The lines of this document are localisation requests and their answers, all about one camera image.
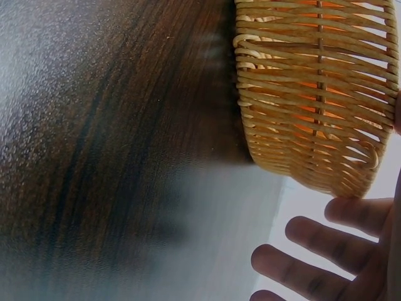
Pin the person's right hand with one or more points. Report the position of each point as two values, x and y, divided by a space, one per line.
372 269

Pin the person's right thumb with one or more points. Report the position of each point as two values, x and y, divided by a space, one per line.
397 117

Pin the orange object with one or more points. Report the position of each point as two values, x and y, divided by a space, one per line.
308 108

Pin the woven wicker basket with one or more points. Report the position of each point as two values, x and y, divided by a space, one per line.
282 75

